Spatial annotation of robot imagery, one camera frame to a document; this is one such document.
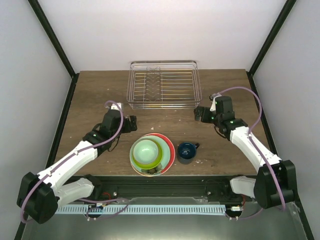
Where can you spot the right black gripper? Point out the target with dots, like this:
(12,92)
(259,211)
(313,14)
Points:
(198,114)

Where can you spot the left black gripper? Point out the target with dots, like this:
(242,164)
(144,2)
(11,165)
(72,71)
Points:
(128,129)

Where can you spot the pale green ceramic bowl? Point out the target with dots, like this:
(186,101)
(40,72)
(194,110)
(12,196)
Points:
(145,151)

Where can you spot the dark blue mug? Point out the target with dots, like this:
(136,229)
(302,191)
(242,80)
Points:
(186,152)

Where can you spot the lime green plate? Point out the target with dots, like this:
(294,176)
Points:
(147,166)

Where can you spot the wire dish rack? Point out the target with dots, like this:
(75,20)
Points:
(164,84)

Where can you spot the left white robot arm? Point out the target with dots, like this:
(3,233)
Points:
(41,194)

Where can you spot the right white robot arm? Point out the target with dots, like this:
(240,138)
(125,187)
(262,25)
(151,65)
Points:
(275,183)

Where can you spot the pale teal floral plate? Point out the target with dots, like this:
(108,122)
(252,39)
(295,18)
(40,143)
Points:
(163,152)

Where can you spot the red rimmed plate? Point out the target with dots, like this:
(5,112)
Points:
(171,150)

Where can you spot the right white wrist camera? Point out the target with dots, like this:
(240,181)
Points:
(213,101)

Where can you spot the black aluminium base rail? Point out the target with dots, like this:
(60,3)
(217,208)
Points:
(214,188)

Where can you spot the light blue slotted cable duct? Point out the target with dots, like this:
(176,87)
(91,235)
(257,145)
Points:
(144,209)

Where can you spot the left black frame post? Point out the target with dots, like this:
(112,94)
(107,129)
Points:
(42,18)

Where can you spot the black frame post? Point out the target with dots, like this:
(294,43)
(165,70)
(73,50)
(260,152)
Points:
(280,20)
(42,18)

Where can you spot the right black frame post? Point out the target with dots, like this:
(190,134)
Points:
(280,20)

